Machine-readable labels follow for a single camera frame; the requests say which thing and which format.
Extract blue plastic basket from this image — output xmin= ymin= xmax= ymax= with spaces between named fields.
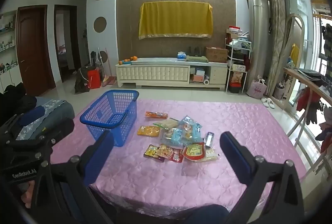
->
xmin=79 ymin=89 xmax=140 ymax=147

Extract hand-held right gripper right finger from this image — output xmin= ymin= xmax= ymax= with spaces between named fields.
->
xmin=220 ymin=132 xmax=306 ymax=224

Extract wall shelf with bottles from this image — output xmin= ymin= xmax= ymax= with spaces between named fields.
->
xmin=0 ymin=11 xmax=18 ymax=76

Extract pink quilted tablecloth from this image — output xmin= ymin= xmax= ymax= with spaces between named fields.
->
xmin=49 ymin=98 xmax=308 ymax=217

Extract hanging mixed garments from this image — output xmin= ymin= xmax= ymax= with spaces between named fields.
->
xmin=315 ymin=121 xmax=332 ymax=154

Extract brown round wall disc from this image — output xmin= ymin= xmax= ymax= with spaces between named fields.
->
xmin=93 ymin=16 xmax=107 ymax=33

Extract black bag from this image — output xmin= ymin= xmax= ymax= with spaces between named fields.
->
xmin=74 ymin=66 xmax=91 ymax=95

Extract pale patterned lace cloth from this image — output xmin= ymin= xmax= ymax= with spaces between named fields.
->
xmin=16 ymin=99 xmax=68 ymax=141

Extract red and yellow label packet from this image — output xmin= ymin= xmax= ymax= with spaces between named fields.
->
xmin=182 ymin=143 xmax=206 ymax=162

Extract orange translucent cracker packet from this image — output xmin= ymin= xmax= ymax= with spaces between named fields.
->
xmin=137 ymin=125 xmax=161 ymax=137

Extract purple and yellow cracker packet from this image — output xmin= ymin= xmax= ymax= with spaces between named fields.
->
xmin=144 ymin=145 xmax=166 ymax=162

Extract arched standing mirror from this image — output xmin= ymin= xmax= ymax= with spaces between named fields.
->
xmin=275 ymin=13 xmax=305 ymax=110

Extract person's dark blue trousers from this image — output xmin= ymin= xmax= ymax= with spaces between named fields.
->
xmin=179 ymin=204 xmax=230 ymax=224

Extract green folded cloth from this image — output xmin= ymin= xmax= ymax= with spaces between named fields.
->
xmin=186 ymin=56 xmax=209 ymax=63

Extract clear green-ended cracker packet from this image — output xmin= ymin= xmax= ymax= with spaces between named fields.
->
xmin=153 ymin=119 xmax=179 ymax=131

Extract yellow hanging cloth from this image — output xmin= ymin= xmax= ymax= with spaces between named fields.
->
xmin=290 ymin=43 xmax=300 ymax=61

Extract long orange snack packet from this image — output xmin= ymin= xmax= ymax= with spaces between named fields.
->
xmin=145 ymin=111 xmax=168 ymax=120

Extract patterned beige curtain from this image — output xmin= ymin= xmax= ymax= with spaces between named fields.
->
xmin=261 ymin=0 xmax=287 ymax=97

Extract wooden folding clothes rack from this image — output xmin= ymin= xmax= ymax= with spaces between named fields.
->
xmin=282 ymin=67 xmax=332 ymax=175

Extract red snack packet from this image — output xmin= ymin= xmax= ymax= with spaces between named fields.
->
xmin=159 ymin=144 xmax=185 ymax=164

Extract light blue cookie packet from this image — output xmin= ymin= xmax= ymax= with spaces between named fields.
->
xmin=161 ymin=127 xmax=184 ymax=147

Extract glass balcony door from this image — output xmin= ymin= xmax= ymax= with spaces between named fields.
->
xmin=281 ymin=0 xmax=318 ymax=69

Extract yellow fabric cover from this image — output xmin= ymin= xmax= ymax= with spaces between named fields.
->
xmin=139 ymin=1 xmax=213 ymax=40

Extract white-banded cracker packet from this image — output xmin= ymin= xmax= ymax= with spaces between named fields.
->
xmin=200 ymin=149 xmax=218 ymax=162

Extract cluttered white storage rack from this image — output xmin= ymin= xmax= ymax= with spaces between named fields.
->
xmin=225 ymin=38 xmax=253 ymax=93

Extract brown wooden door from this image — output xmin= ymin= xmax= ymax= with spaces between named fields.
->
xmin=17 ymin=5 xmax=56 ymax=97

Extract dark blue biscuit packet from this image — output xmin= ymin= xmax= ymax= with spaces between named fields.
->
xmin=204 ymin=132 xmax=215 ymax=149

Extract pink tote bag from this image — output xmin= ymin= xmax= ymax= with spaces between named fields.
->
xmin=246 ymin=79 xmax=267 ymax=98

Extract silver standing air conditioner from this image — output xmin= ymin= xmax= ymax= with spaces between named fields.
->
xmin=247 ymin=0 xmax=271 ymax=89

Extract red shopping bag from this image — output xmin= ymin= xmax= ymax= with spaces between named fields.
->
xmin=87 ymin=67 xmax=101 ymax=89

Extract cream cabinet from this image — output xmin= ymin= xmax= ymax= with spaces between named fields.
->
xmin=115 ymin=57 xmax=229 ymax=91

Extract light blue snack packet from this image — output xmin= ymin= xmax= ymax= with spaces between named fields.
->
xmin=179 ymin=115 xmax=203 ymax=143

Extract plate of oranges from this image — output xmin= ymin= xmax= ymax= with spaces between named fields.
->
xmin=118 ymin=56 xmax=138 ymax=65

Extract broom with red head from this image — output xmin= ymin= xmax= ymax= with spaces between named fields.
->
xmin=101 ymin=47 xmax=116 ymax=87

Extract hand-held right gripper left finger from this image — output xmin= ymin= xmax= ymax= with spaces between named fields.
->
xmin=31 ymin=130 xmax=115 ymax=224

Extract red hanging garment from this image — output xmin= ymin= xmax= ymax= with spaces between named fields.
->
xmin=296 ymin=87 xmax=319 ymax=113

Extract person's left hand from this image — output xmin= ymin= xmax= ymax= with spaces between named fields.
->
xmin=19 ymin=180 xmax=35 ymax=205

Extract cardboard box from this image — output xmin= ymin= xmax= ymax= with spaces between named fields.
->
xmin=206 ymin=47 xmax=229 ymax=63

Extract black jacket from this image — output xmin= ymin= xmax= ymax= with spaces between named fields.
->
xmin=0 ymin=84 xmax=38 ymax=121

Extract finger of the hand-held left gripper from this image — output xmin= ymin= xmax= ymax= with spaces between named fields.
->
xmin=0 ymin=107 xmax=46 ymax=141
xmin=2 ymin=120 xmax=75 ymax=166

